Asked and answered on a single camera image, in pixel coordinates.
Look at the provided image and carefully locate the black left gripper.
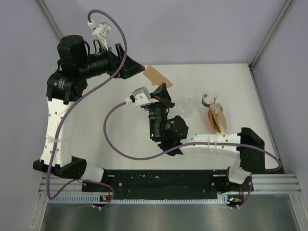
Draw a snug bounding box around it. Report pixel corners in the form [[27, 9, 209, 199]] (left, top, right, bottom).
[[77, 43, 144, 79]]

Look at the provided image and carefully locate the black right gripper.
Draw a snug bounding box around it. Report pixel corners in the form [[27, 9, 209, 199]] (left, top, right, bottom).
[[150, 82, 176, 141]]

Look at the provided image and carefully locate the brown paper coffee filter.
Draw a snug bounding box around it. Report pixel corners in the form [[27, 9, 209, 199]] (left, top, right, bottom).
[[143, 65, 173, 88]]

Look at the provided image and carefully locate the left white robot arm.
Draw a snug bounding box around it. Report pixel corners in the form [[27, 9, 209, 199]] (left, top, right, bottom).
[[33, 35, 145, 191]]

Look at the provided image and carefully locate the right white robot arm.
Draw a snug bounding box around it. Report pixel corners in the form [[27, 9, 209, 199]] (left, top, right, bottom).
[[133, 83, 265, 191]]

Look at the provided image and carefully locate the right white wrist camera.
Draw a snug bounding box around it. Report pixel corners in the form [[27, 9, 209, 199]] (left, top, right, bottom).
[[124, 87, 158, 107]]

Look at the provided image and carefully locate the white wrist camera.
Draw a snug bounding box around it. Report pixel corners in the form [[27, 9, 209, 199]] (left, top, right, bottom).
[[88, 20, 112, 51], [124, 87, 158, 107]]

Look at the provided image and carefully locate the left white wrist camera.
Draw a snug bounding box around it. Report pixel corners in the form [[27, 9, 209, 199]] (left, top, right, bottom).
[[88, 20, 112, 51]]

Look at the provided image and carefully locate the aluminium frame rail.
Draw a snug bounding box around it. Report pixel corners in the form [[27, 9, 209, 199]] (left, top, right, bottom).
[[36, 0, 83, 73]]

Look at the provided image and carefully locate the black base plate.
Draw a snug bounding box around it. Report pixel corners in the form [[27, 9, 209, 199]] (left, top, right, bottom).
[[82, 170, 251, 200]]

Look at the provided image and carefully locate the grey cable duct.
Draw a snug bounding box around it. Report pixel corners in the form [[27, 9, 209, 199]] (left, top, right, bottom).
[[48, 193, 244, 205]]

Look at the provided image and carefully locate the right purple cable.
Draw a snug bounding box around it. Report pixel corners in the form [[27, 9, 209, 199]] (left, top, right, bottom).
[[103, 101, 282, 209]]

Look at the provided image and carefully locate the purple cable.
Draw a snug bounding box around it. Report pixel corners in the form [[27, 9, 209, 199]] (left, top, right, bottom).
[[103, 101, 282, 209], [46, 8, 128, 212]]

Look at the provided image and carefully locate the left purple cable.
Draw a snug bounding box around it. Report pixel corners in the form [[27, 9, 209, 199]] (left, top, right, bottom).
[[46, 8, 128, 212]]

